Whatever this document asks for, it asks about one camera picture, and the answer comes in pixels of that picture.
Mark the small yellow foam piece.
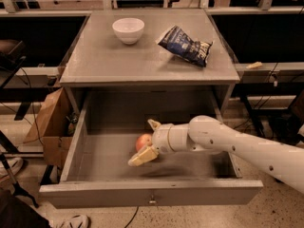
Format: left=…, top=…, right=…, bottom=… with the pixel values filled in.
left=246, top=62, right=262, bottom=69

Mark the black tripod stand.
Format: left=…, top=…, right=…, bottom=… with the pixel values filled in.
left=0, top=151, right=39, bottom=208

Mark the metal drawer knob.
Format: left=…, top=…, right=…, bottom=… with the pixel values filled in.
left=148, top=195, right=157, bottom=205

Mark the white ceramic bowl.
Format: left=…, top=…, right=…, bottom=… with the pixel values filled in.
left=112, top=18, right=145, bottom=45

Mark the red apple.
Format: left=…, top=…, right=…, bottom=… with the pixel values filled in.
left=135, top=134, right=152, bottom=151

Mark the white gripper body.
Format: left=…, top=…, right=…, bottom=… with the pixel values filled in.
left=152, top=123, right=194, bottom=154

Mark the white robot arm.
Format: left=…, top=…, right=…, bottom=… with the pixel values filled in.
left=128, top=115, right=304, bottom=193

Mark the open grey top drawer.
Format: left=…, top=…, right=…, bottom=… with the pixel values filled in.
left=40, top=90, right=263, bottom=208

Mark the black floor cable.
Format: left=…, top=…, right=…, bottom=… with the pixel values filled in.
left=123, top=206, right=141, bottom=228

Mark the grey cabinet with counter top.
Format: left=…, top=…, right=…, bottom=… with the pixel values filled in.
left=60, top=9, right=239, bottom=109

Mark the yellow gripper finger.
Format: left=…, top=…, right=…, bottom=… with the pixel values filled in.
left=147, top=119, right=162, bottom=130
left=128, top=145, right=159, bottom=166

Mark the blue chip bag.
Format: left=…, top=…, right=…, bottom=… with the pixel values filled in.
left=156, top=26, right=212, bottom=67

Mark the brown cardboard box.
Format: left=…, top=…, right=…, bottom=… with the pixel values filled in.
left=24, top=88, right=72, bottom=168

